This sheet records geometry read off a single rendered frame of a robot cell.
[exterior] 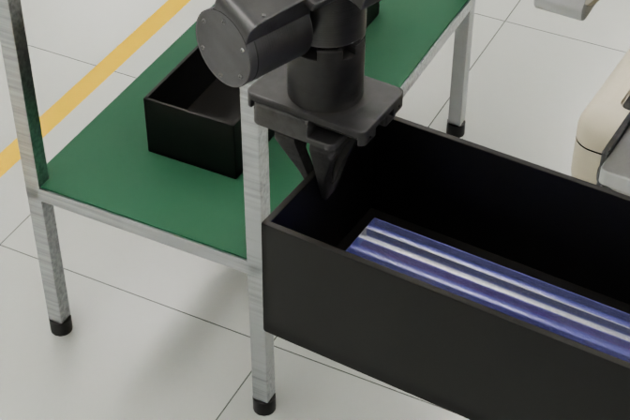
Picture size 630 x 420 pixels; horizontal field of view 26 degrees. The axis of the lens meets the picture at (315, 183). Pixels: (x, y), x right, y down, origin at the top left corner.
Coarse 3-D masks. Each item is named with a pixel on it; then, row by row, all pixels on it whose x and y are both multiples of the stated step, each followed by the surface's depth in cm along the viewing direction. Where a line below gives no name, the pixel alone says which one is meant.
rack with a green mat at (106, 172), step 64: (0, 0) 203; (384, 0) 270; (448, 0) 270; (384, 64) 253; (128, 128) 238; (256, 128) 194; (448, 128) 293; (64, 192) 224; (128, 192) 224; (192, 192) 224; (256, 192) 202; (256, 256) 210; (64, 320) 246; (256, 320) 219; (256, 384) 229
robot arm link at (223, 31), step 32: (224, 0) 89; (256, 0) 89; (288, 0) 90; (320, 0) 91; (352, 0) 92; (224, 32) 91; (256, 32) 89; (288, 32) 92; (224, 64) 92; (256, 64) 90
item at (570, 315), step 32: (384, 224) 111; (384, 256) 108; (416, 256) 108; (448, 256) 108; (448, 288) 105; (480, 288) 105; (512, 288) 105; (544, 288) 105; (544, 320) 102; (576, 320) 102; (608, 320) 102; (608, 352) 100
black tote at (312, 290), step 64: (384, 128) 112; (320, 192) 107; (384, 192) 116; (448, 192) 112; (512, 192) 108; (576, 192) 105; (320, 256) 99; (512, 256) 112; (576, 256) 109; (320, 320) 103; (384, 320) 99; (448, 320) 96; (512, 320) 93; (448, 384) 99; (512, 384) 96; (576, 384) 93
